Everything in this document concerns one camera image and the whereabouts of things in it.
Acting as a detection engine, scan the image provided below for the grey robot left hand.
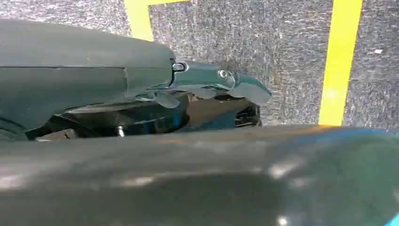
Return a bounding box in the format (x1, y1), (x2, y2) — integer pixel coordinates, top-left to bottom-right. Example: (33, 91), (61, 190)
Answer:
(0, 18), (399, 226)

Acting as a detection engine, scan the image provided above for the yellow floor tape square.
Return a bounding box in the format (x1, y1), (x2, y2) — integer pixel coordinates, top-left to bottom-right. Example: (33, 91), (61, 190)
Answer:
(124, 0), (364, 127)

